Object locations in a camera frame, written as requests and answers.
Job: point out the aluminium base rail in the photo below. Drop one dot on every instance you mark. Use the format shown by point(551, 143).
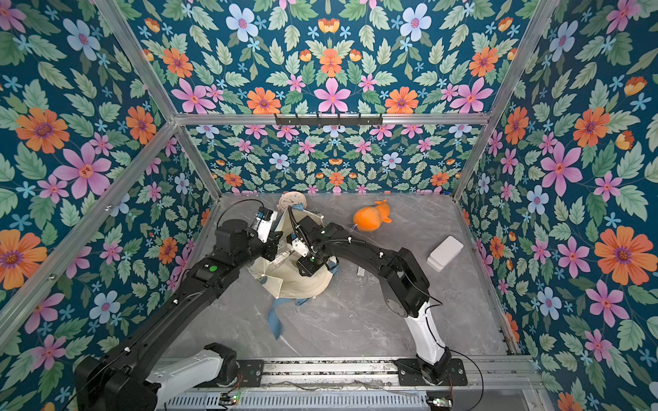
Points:
point(371, 383)

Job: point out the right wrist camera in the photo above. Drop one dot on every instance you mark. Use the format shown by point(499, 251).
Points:
point(299, 246)

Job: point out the white rectangular box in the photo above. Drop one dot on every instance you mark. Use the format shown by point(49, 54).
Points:
point(445, 253)

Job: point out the orange plastic fish toy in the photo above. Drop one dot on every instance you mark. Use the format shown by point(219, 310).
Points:
point(369, 219)

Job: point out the black hook rail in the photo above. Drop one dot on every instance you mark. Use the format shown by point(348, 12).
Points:
point(318, 120)

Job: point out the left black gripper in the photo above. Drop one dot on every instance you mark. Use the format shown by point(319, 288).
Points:
point(272, 245)

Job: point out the cream canvas tote bag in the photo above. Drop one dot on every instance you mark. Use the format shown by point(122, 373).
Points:
point(281, 278)

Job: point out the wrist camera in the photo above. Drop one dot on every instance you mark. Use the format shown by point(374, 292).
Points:
point(264, 220)
point(299, 246)

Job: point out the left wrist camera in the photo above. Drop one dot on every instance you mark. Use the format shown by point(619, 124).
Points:
point(264, 220)

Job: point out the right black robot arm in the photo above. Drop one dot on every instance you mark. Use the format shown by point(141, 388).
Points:
point(403, 283)

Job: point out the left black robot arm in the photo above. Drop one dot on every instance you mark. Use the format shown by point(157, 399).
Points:
point(126, 378)

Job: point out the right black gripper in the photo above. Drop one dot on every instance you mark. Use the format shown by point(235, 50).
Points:
point(296, 252)

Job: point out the pink round alarm clock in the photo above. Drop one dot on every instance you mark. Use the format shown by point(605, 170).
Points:
point(294, 200)

